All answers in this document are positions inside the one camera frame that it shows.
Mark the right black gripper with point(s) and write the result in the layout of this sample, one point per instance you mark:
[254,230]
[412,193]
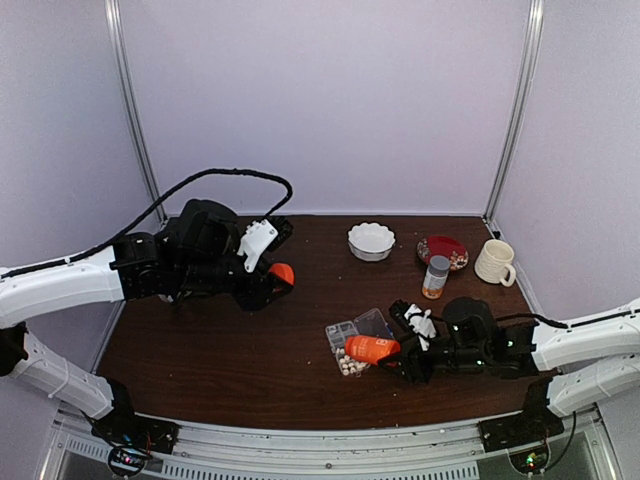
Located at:
[412,361]

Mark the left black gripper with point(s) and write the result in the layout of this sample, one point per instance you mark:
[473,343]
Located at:
[256,296]

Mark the orange bottle cap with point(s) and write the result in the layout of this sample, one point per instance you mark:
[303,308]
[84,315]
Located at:
[284,272]

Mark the orange pill bottle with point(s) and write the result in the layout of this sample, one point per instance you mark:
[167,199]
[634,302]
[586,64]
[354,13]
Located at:
[369,349]

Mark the clear plastic pill organizer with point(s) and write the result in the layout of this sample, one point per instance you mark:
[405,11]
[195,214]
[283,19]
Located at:
[370,323]

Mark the grey capped white orange bottle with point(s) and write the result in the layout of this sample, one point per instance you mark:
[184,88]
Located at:
[435,277]

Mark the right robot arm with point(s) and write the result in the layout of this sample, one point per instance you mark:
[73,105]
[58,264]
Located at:
[582,360]

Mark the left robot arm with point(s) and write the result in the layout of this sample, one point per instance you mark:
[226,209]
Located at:
[201,251]

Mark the beige pills in organizer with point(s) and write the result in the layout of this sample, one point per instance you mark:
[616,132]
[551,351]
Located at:
[354,369]

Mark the white pills in organizer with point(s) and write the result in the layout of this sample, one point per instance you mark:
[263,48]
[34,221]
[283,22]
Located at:
[342,357]

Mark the white fluted bowl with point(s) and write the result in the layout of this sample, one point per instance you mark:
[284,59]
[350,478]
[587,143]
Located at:
[371,242]

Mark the red patterned plate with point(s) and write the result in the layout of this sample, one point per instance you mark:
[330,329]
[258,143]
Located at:
[439,245]

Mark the cream ceramic mug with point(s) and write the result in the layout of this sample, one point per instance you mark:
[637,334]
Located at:
[494,264]

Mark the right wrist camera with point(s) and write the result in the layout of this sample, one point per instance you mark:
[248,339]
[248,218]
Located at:
[414,320]

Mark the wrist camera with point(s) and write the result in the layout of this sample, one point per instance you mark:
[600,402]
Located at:
[414,320]
[261,236]

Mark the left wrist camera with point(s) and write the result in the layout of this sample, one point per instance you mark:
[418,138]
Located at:
[261,236]

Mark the front aluminium rail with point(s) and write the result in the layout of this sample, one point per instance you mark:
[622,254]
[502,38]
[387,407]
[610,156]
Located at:
[445,451]

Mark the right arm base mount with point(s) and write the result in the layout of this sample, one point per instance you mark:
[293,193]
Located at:
[525,434]

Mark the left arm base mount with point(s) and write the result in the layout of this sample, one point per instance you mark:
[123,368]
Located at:
[133,438]

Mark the right aluminium frame post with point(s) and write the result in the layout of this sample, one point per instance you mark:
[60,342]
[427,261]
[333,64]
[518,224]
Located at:
[527,69]

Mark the aluminium frame post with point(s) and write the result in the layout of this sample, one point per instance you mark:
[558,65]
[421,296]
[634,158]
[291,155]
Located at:
[117,37]
[527,69]

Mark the left aluminium frame post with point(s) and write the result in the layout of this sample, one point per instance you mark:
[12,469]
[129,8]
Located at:
[117,37]

